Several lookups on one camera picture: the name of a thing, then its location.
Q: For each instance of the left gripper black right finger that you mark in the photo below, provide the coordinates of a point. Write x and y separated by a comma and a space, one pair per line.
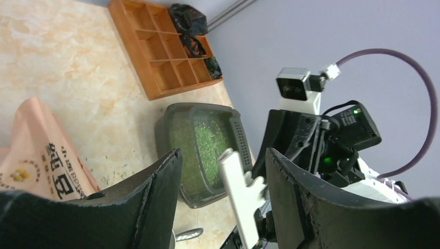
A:
308, 212

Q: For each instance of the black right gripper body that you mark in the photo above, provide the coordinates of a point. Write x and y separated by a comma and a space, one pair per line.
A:
326, 145

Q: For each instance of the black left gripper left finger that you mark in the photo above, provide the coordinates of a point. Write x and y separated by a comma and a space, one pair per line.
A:
137, 212

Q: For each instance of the silver metal scoop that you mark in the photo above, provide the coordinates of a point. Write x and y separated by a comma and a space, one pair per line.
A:
189, 234

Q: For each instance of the pink cat litter bag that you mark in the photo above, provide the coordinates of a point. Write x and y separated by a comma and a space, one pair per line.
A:
42, 159

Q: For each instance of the piano pattern bag clip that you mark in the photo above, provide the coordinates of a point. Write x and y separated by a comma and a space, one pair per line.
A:
246, 195

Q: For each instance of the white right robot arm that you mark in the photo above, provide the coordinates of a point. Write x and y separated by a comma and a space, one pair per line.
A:
381, 189

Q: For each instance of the green cat litter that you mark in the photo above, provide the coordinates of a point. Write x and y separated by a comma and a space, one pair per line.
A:
201, 142

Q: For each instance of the dark grey litter box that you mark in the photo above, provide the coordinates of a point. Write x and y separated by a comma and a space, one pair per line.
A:
234, 130

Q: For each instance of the orange divided organizer tray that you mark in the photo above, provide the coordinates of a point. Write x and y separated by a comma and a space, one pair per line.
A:
162, 63

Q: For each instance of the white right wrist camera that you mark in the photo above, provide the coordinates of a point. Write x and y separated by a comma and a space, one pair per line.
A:
300, 90

